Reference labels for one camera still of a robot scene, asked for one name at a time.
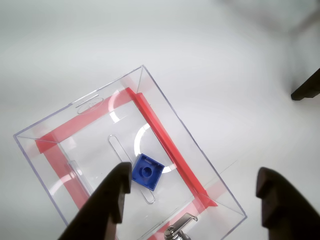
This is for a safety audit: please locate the transparent plastic box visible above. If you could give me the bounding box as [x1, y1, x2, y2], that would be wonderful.
[12, 64, 248, 240]

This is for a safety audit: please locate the silver box lock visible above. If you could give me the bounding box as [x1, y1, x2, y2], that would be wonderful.
[163, 212, 199, 240]

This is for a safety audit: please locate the blue lego brick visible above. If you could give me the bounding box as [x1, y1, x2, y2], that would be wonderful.
[130, 153, 165, 192]

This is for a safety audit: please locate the red tape square outline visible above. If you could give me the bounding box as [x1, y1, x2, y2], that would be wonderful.
[34, 86, 219, 240]

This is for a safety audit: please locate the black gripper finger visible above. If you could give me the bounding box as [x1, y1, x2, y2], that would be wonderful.
[57, 161, 133, 240]
[255, 166, 320, 240]

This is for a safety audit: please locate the dark stand leg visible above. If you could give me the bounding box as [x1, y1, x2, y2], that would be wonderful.
[290, 67, 320, 102]

